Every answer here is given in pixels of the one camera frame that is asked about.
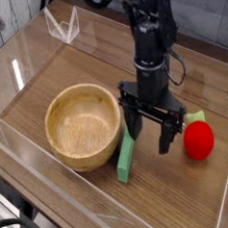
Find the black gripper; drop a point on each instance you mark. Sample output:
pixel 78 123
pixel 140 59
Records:
pixel 167 110

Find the red toy fruit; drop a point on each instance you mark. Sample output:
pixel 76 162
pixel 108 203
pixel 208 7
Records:
pixel 198 136

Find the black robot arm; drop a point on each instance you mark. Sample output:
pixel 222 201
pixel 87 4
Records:
pixel 154 32

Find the green rectangular block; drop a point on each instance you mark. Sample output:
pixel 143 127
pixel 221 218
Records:
pixel 125 157

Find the wooden bowl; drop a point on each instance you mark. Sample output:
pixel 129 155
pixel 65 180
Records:
pixel 82 126

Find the clear acrylic front wall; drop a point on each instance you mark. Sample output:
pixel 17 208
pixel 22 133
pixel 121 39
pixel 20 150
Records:
pixel 60 194

